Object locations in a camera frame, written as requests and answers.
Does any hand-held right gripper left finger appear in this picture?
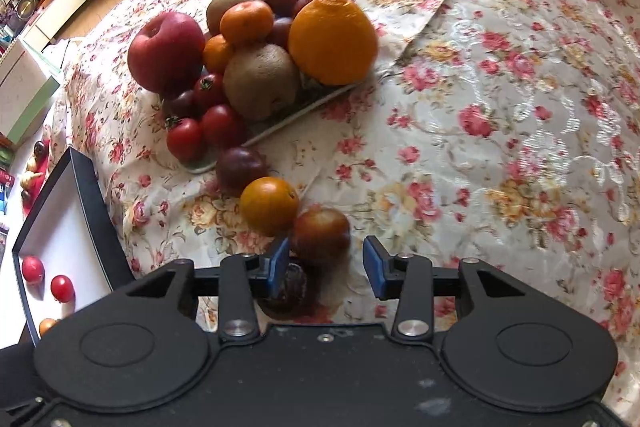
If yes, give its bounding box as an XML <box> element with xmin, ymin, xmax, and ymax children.
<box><xmin>125</xmin><ymin>237</ymin><xmax>292</xmax><ymax>341</ymax></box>

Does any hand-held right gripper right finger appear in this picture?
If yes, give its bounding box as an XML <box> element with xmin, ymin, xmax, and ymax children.
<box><xmin>362</xmin><ymin>235</ymin><xmax>532</xmax><ymax>341</ymax></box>

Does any brown red plum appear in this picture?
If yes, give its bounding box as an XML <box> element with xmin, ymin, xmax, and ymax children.
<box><xmin>291</xmin><ymin>205</ymin><xmax>352</xmax><ymax>265</ymax></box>

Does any white cardboard box dark rim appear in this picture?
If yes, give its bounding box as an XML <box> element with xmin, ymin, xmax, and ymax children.
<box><xmin>11</xmin><ymin>147</ymin><xmax>136</xmax><ymax>348</ymax></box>

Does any dark wrinkled fruit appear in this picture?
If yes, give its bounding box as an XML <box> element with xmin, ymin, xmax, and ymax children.
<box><xmin>257</xmin><ymin>262</ymin><xmax>311</xmax><ymax>315</ymax></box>

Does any white rectangular plate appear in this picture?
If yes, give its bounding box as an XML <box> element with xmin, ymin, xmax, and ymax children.
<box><xmin>177</xmin><ymin>0</ymin><xmax>377</xmax><ymax>175</ymax></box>

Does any large brown kiwi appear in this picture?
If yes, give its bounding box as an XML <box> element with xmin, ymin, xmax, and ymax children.
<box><xmin>222</xmin><ymin>43</ymin><xmax>302</xmax><ymax>122</ymax></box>

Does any dark cherry tomato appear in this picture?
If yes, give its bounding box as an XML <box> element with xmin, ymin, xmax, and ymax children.
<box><xmin>162</xmin><ymin>89</ymin><xmax>198</xmax><ymax>120</ymax></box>

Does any red cherry tomato green calyx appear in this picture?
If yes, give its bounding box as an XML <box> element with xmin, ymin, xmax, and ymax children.
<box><xmin>192</xmin><ymin>73</ymin><xmax>228</xmax><ymax>110</ymax></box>

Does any small orange mandarin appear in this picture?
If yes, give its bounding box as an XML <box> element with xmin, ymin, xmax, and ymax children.
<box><xmin>202</xmin><ymin>34</ymin><xmax>236</xmax><ymax>75</ymax></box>

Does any large orange with stem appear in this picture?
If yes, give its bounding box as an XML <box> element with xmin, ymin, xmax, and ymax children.
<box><xmin>287</xmin><ymin>0</ymin><xmax>379</xmax><ymax>86</ymax></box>

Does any floral tablecloth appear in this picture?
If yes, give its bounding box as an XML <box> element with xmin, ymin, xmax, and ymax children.
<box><xmin>42</xmin><ymin>0</ymin><xmax>640</xmax><ymax>427</ymax></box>

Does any large red apple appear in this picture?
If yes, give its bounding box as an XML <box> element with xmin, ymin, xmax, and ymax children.
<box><xmin>127</xmin><ymin>11</ymin><xmax>207</xmax><ymax>95</ymax></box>

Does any red cloth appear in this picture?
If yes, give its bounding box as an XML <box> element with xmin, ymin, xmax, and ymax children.
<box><xmin>20</xmin><ymin>142</ymin><xmax>51</xmax><ymax>214</ymax></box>

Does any small brown kiwi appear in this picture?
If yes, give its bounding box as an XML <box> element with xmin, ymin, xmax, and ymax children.
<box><xmin>206</xmin><ymin>0</ymin><xmax>263</xmax><ymax>36</ymax></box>

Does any white and green box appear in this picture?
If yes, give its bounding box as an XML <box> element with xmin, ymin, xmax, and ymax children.
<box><xmin>0</xmin><ymin>38</ymin><xmax>65</xmax><ymax>151</ymax></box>

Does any white low cabinet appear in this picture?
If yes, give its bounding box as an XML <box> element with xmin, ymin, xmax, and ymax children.
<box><xmin>17</xmin><ymin>0</ymin><xmax>113</xmax><ymax>52</ymax></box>

